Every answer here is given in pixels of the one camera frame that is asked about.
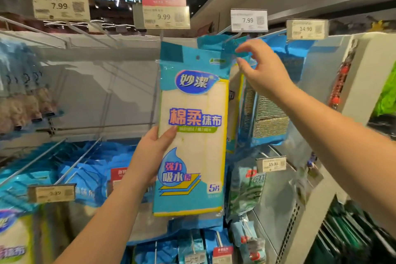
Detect person's left hand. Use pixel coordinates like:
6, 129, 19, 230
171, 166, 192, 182
120, 125, 179, 197

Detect striped sponge packets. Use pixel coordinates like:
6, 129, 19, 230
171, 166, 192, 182
124, 214, 268, 264

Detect clear grey price tag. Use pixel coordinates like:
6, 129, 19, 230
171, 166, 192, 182
286, 19, 329, 41

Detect person's right forearm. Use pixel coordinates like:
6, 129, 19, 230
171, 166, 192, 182
278, 87, 396, 237

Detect blue steel-cloth packets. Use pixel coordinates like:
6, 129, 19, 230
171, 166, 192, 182
167, 211, 224, 232

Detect hung scouring pad packet bunch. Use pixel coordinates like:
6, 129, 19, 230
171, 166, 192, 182
238, 32, 318, 148

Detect hanging red clip strip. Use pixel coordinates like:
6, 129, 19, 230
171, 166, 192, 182
331, 41, 358, 110

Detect yellowish price tag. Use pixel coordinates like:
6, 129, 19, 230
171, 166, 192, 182
255, 156, 287, 173
28, 183, 76, 204

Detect person's right hand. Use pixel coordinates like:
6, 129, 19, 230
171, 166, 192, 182
235, 38, 297, 106

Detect dark green goods pile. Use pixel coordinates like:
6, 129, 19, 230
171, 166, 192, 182
306, 196, 396, 264

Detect clear hanging label pouch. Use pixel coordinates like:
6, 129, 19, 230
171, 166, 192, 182
291, 162, 325, 206

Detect clear packets with green print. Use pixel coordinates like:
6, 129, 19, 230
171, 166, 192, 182
228, 165, 268, 218

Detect hanging bright green bags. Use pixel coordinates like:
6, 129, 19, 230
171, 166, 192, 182
374, 63, 396, 119

